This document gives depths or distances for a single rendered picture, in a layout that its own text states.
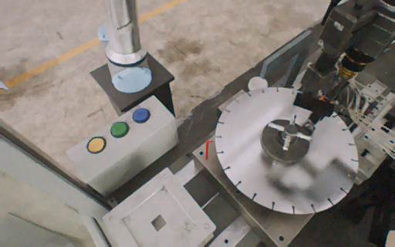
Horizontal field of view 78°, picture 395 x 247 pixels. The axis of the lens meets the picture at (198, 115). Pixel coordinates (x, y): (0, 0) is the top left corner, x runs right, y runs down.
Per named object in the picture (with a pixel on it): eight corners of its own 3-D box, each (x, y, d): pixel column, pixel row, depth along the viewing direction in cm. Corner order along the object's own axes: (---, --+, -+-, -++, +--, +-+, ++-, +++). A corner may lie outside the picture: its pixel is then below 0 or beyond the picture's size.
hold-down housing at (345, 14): (311, 99, 49) (367, 8, 32) (295, 83, 51) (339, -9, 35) (330, 87, 51) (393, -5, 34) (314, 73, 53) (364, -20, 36)
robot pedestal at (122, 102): (117, 149, 162) (63, 71, 99) (166, 116, 176) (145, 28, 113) (151, 195, 145) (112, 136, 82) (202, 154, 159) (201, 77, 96)
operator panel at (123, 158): (105, 197, 71) (84, 181, 59) (88, 170, 76) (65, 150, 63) (180, 142, 81) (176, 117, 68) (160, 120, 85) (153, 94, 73)
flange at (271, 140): (264, 163, 55) (266, 158, 53) (258, 120, 61) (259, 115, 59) (313, 162, 55) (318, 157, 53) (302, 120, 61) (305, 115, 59)
